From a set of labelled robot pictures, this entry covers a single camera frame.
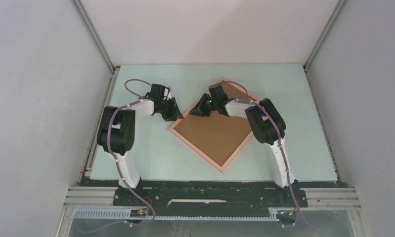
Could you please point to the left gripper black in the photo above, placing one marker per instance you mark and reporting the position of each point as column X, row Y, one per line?
column 175, row 113

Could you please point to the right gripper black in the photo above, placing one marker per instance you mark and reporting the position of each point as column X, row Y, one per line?
column 199, row 110

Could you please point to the brown backing board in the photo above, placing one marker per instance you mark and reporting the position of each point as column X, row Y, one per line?
column 213, row 134

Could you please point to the pink wooden picture frame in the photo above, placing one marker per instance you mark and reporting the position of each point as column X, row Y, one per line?
column 197, row 152

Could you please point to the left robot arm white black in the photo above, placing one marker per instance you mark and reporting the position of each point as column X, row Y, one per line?
column 116, row 133

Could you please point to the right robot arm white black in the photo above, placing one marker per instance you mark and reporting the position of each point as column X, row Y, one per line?
column 267, row 126

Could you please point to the small circuit board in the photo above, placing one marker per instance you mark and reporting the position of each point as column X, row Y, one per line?
column 138, row 213

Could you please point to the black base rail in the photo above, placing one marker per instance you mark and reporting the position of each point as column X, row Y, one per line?
column 211, row 199

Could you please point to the white cable duct strip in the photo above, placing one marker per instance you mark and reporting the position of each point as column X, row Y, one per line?
column 200, row 217

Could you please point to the left corner metal post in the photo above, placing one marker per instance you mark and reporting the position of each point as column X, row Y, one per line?
column 92, row 32

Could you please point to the corner metal post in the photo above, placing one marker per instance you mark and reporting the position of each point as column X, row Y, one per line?
column 325, row 32
column 92, row 32

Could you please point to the aluminium frame rails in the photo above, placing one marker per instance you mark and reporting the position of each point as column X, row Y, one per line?
column 100, row 201

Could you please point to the right corner metal post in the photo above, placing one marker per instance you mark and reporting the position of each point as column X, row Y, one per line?
column 325, row 32

